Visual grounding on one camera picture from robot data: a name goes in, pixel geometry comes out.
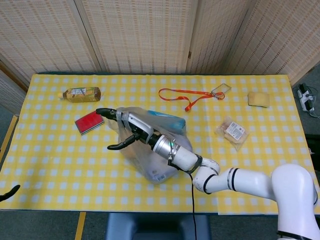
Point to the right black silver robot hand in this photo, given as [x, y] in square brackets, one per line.
[137, 125]

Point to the clear plastic bag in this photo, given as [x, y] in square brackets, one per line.
[155, 165]

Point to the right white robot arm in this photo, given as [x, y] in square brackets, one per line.
[250, 178]

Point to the blue box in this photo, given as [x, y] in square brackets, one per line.
[175, 122]

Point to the flat red box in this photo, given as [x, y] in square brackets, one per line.
[88, 123]

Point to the yellow label tea bottle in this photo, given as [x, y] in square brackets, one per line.
[80, 95]

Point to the yellow white checked tablecloth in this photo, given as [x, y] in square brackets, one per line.
[75, 162]

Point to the clear badge holder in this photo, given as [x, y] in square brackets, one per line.
[222, 88]

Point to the beige woven folding screen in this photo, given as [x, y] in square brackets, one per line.
[137, 32]

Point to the clear packet of snacks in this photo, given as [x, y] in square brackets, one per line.
[233, 131]

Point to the dark blue robot torso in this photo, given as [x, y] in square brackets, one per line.
[150, 225]

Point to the yellow sponge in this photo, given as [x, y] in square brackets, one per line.
[258, 99]

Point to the white power strip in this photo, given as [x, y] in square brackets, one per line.
[305, 96]

